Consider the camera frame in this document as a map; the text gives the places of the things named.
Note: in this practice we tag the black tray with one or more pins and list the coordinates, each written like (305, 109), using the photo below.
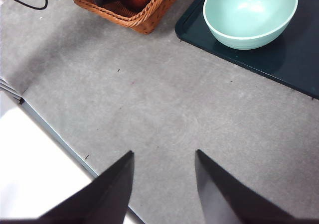
(294, 64)

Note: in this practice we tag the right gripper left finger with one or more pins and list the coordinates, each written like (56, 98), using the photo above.
(99, 201)

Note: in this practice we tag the brown wicker basket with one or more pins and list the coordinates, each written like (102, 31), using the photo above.
(149, 22)

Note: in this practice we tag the teal ribbed bowl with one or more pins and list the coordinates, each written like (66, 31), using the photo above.
(249, 34)

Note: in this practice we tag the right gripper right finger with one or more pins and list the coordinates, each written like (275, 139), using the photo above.
(224, 201)

